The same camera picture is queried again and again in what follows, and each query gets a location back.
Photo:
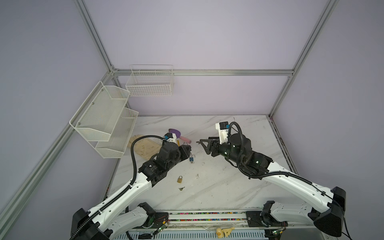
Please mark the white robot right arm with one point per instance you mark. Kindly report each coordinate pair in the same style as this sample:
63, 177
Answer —
323, 207

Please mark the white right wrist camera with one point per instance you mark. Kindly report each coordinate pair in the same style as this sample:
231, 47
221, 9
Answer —
223, 130

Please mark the brass padlock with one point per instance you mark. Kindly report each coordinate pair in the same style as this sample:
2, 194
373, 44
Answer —
180, 179

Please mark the aluminium frame post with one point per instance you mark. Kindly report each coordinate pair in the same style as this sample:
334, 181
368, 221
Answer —
313, 37
91, 28

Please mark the white mesh shelf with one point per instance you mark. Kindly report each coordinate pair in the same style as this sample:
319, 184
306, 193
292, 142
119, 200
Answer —
117, 145
96, 119

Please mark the white wire basket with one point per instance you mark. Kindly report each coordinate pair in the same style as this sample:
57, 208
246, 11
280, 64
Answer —
151, 81

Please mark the aluminium frame post left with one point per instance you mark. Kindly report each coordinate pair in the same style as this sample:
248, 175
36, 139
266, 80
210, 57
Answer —
91, 28

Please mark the white mesh lower shelf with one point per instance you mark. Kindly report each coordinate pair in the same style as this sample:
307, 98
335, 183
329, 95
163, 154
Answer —
117, 145

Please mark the yellow toy figure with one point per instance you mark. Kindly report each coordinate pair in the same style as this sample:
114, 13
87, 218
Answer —
224, 233

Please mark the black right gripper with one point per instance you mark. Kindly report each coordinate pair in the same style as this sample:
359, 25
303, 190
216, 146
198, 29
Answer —
213, 143

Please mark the white mesh upper shelf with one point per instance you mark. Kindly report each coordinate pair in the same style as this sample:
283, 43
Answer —
96, 119

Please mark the blue padlock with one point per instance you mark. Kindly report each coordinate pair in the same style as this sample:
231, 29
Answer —
192, 159

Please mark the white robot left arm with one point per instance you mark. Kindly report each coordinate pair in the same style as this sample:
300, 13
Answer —
106, 221

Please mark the aluminium frame back bar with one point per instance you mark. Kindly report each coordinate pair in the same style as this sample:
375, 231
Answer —
214, 72

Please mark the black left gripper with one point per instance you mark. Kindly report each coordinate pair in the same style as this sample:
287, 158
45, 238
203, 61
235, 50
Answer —
182, 150

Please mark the aluminium frame post right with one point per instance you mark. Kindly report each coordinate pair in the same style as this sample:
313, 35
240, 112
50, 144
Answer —
313, 37

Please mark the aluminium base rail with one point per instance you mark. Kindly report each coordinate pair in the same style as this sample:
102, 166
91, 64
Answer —
202, 225

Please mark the beige leather glove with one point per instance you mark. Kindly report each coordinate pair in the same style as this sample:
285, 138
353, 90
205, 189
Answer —
146, 148

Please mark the purple pink toy shovel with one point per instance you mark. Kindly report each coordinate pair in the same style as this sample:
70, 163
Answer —
179, 136

